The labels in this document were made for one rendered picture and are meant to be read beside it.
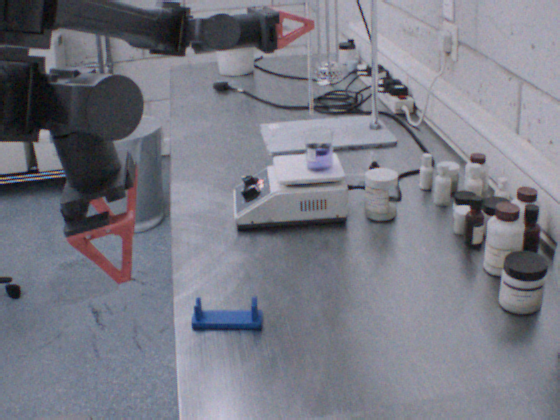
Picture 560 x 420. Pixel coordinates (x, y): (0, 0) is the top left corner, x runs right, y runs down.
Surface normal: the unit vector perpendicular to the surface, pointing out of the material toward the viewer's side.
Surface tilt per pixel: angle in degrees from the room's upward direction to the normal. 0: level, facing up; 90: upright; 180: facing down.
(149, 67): 90
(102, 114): 84
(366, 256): 0
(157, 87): 90
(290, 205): 90
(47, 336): 0
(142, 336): 0
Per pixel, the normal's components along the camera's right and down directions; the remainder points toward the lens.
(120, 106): 0.66, 0.19
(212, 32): 0.30, 0.18
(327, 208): 0.07, 0.42
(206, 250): -0.04, -0.90
